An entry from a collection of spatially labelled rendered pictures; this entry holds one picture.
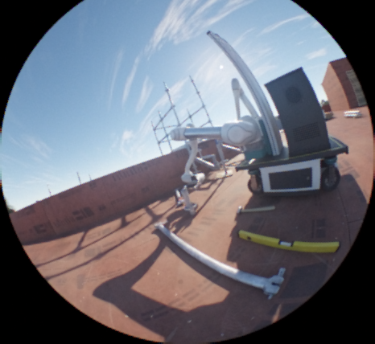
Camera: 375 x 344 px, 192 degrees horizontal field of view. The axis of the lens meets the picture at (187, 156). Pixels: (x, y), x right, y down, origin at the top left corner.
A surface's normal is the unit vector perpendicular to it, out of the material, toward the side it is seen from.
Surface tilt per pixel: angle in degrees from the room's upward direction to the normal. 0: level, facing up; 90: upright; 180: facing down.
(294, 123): 90
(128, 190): 90
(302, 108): 90
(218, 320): 0
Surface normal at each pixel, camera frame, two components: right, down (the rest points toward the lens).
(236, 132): -0.64, 0.29
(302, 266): -0.33, -0.94
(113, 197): 0.55, -0.17
